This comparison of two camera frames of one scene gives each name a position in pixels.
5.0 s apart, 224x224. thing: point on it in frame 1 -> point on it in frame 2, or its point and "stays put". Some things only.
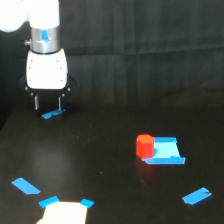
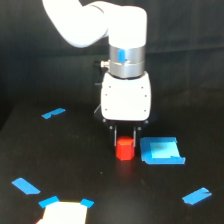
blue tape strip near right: (196, 196) stays put
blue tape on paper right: (87, 202) stays put
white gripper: (47, 73) -> (126, 99)
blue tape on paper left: (49, 201) stays put
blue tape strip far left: (56, 112) stays put
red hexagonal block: (145, 146) -> (125, 148)
